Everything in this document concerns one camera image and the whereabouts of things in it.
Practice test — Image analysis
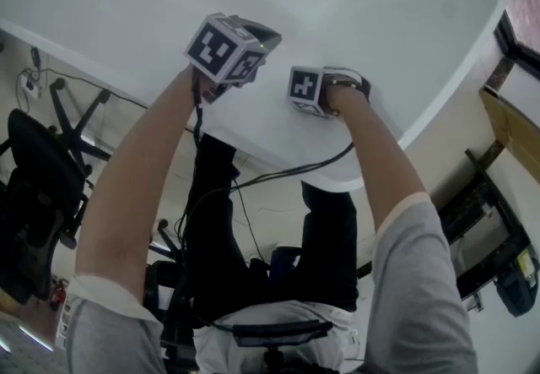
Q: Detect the white power strip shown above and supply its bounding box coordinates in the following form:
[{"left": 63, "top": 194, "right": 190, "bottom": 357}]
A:
[{"left": 24, "top": 75, "right": 44, "bottom": 100}]

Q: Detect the person's left forearm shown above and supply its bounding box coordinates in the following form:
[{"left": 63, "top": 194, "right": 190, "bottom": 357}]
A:
[{"left": 74, "top": 66, "right": 199, "bottom": 306}]

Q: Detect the black office chair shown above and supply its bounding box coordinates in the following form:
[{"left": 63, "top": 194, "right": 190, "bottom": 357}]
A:
[
  {"left": 0, "top": 77, "right": 113, "bottom": 305},
  {"left": 143, "top": 218, "right": 195, "bottom": 365}
]

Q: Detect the leaning cardboard panel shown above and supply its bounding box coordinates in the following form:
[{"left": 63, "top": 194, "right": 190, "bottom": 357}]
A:
[{"left": 479, "top": 87, "right": 540, "bottom": 183}]

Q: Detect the person's leg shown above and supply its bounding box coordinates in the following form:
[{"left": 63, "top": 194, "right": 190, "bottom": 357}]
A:
[
  {"left": 187, "top": 133, "right": 271, "bottom": 323},
  {"left": 300, "top": 180, "right": 359, "bottom": 312}
]

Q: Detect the dark blue bag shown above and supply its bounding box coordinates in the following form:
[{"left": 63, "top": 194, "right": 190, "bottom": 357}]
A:
[{"left": 269, "top": 246, "right": 303, "bottom": 280}]

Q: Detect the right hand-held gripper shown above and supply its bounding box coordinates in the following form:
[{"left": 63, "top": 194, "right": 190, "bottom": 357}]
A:
[{"left": 288, "top": 65, "right": 372, "bottom": 119}]

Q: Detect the red fire extinguisher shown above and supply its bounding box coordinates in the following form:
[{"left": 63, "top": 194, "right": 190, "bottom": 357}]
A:
[{"left": 49, "top": 278, "right": 68, "bottom": 312}]

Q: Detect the black bag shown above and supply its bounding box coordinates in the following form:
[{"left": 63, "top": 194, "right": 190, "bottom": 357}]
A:
[{"left": 494, "top": 266, "right": 540, "bottom": 318}]

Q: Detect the black metal shelf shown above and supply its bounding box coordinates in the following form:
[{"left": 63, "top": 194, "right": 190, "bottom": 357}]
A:
[{"left": 436, "top": 148, "right": 533, "bottom": 301}]

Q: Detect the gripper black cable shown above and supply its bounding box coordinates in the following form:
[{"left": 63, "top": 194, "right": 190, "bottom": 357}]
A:
[
  {"left": 176, "top": 142, "right": 355, "bottom": 247},
  {"left": 179, "top": 72, "right": 203, "bottom": 247}
]

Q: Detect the black belt-mounted device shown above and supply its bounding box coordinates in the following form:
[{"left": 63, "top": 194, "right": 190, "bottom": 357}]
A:
[{"left": 230, "top": 319, "right": 334, "bottom": 349}]

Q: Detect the person's left leg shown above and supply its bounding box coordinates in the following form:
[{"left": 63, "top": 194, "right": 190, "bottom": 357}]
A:
[{"left": 187, "top": 133, "right": 271, "bottom": 323}]

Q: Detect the person's right leg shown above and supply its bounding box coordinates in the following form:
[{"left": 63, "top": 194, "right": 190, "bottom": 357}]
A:
[{"left": 300, "top": 180, "right": 359, "bottom": 312}]

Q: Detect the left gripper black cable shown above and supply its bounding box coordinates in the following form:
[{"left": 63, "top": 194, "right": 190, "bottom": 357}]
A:
[{"left": 179, "top": 72, "right": 203, "bottom": 247}]

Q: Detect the person's right hand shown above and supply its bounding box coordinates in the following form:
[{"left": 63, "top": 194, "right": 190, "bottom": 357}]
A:
[{"left": 317, "top": 84, "right": 341, "bottom": 116}]

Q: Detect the person's right forearm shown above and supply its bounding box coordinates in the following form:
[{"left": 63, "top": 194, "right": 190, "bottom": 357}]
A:
[{"left": 327, "top": 84, "right": 431, "bottom": 234}]

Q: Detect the black-framed glass door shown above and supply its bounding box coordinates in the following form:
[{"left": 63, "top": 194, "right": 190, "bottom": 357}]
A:
[{"left": 493, "top": 8, "right": 540, "bottom": 80}]

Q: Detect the person's grey shirt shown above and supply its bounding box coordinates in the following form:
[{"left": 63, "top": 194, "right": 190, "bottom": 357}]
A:
[{"left": 65, "top": 190, "right": 480, "bottom": 374}]

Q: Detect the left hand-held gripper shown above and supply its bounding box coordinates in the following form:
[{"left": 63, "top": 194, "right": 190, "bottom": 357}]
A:
[{"left": 184, "top": 12, "right": 283, "bottom": 106}]

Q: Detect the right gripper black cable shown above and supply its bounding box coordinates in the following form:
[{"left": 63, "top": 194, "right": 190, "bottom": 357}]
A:
[{"left": 176, "top": 142, "right": 355, "bottom": 247}]

